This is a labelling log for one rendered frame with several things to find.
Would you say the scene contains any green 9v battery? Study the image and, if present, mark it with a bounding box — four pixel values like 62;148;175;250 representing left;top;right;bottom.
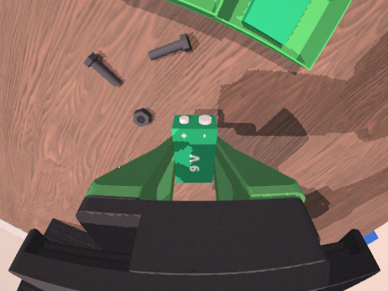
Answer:
172;115;217;183

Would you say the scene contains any green three-compartment tray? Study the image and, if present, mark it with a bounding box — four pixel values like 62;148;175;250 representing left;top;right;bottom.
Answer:
165;0;352;70

